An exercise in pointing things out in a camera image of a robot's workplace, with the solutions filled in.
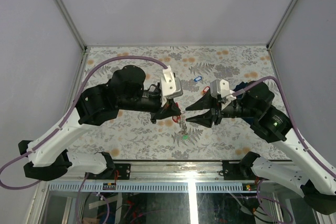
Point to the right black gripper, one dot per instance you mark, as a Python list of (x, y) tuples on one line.
[(213, 114)]

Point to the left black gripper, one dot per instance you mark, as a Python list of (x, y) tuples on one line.
[(169, 109)]

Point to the red key tag with key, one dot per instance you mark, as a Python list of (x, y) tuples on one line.
[(176, 118)]

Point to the metal key holder red handle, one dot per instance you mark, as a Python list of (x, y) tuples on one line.
[(182, 125)]

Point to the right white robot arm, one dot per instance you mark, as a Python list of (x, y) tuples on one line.
[(252, 102)]

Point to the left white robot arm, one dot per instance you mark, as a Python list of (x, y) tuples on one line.
[(96, 105)]

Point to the red key tags bunch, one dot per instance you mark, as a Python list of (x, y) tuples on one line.
[(206, 89)]

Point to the blue key tag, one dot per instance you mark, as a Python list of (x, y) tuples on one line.
[(197, 79)]

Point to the dark blue cloth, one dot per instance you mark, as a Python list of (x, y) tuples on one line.
[(242, 85)]

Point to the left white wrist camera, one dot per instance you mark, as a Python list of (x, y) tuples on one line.
[(170, 86)]

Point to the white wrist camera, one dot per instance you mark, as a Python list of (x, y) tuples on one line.
[(220, 90), (170, 86)]

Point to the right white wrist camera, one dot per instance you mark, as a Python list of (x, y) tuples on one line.
[(220, 90)]

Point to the aluminium front rail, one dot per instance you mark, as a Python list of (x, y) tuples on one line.
[(176, 171)]

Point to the grey slotted cable duct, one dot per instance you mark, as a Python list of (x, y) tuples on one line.
[(160, 187)]

